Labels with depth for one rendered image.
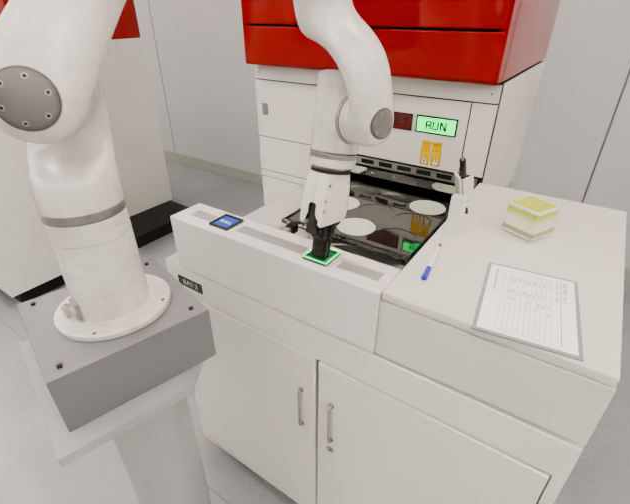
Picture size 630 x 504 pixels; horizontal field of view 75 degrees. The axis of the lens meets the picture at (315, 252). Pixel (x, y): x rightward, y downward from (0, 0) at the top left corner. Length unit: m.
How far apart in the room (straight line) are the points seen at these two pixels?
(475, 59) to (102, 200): 0.88
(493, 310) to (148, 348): 0.56
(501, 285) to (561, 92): 1.98
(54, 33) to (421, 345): 0.67
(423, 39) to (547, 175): 1.74
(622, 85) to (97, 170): 2.43
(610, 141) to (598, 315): 1.98
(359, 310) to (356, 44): 0.44
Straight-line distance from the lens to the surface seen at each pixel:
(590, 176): 2.76
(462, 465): 0.91
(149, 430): 0.93
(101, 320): 0.76
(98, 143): 0.73
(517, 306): 0.74
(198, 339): 0.77
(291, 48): 1.39
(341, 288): 0.75
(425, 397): 0.82
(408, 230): 1.06
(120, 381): 0.75
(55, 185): 0.67
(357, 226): 1.06
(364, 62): 0.64
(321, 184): 0.71
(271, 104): 1.53
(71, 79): 0.60
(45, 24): 0.61
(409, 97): 1.26
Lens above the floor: 1.38
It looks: 31 degrees down
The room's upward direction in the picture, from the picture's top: straight up
